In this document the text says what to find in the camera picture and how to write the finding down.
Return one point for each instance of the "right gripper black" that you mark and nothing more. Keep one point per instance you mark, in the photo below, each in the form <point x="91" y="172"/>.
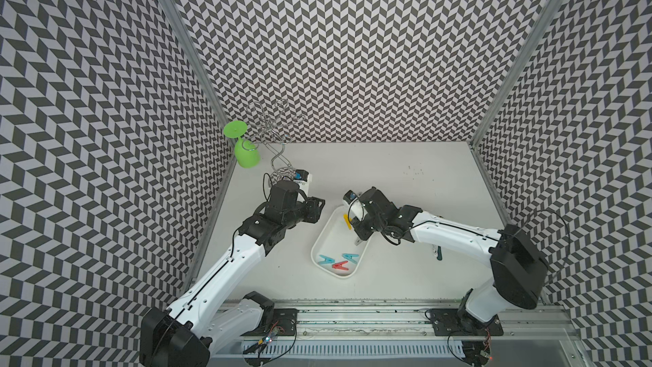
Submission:
<point x="363" y="233"/>

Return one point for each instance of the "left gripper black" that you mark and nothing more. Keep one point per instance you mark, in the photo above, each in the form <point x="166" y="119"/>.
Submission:
<point x="313" y="210"/>

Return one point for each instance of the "teal clothespin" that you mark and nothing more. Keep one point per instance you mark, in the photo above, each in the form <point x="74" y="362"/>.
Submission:
<point x="351" y="259"/>
<point x="326" y="261"/>

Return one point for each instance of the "white plastic storage box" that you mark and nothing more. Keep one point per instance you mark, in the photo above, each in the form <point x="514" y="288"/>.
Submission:
<point x="336" y="239"/>

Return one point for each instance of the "red clothespin bottom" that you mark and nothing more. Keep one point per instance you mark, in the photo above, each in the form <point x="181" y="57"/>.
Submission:
<point x="341" y="266"/>

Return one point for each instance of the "teal clothespin bottom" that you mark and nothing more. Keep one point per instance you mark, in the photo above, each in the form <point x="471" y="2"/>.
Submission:
<point x="326" y="261"/>

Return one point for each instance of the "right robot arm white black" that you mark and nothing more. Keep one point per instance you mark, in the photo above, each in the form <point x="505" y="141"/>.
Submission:
<point x="519" y="268"/>

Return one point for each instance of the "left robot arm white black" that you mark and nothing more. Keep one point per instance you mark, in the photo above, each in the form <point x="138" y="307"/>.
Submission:
<point x="190" y="330"/>

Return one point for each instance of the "green plastic wine glass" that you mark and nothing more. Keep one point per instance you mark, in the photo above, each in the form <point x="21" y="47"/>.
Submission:
<point x="246" y="152"/>

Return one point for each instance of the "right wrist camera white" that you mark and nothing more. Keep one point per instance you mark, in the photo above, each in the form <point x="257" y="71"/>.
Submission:
<point x="351" y="199"/>

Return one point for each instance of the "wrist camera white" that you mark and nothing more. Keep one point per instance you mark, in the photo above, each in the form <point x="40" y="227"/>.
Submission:
<point x="303" y="178"/>
<point x="351" y="199"/>

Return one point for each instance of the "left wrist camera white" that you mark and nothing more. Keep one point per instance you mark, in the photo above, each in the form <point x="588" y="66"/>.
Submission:
<point x="303" y="178"/>

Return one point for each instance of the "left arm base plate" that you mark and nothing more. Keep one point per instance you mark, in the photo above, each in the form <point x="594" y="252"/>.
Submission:
<point x="283" y="320"/>

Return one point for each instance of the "aluminium rail frame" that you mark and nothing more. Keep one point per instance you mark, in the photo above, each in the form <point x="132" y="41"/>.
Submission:
<point x="347" y="331"/>

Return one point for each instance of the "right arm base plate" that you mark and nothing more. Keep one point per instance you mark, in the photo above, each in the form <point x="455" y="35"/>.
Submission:
<point x="446" y="322"/>

